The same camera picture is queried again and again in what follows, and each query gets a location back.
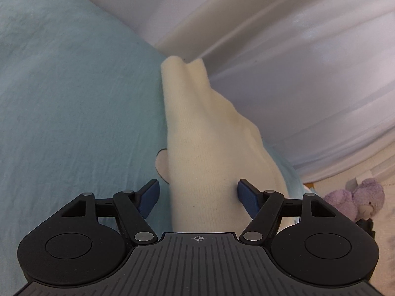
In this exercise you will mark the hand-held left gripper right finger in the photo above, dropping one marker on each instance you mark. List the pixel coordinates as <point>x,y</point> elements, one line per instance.
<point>247,198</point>

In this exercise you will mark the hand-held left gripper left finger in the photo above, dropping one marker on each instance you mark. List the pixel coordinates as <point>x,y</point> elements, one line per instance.
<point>150,199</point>

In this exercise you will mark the cream knit sweater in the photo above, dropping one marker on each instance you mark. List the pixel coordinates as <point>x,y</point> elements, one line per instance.
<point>203,148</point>

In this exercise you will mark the purple plush toy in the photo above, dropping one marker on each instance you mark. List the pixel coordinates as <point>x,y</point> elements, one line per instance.
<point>361,197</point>

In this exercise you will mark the black object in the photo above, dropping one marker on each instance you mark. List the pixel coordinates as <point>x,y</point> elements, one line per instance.
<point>366,226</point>

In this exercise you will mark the light blue bed sheet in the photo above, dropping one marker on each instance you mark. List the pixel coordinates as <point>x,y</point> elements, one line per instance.
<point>77,92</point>

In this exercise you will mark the white sheer curtain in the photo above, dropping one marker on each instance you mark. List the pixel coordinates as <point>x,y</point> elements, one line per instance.
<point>308,83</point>

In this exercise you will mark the cream curtain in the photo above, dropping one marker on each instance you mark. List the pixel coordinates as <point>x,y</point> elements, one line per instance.
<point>191,9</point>

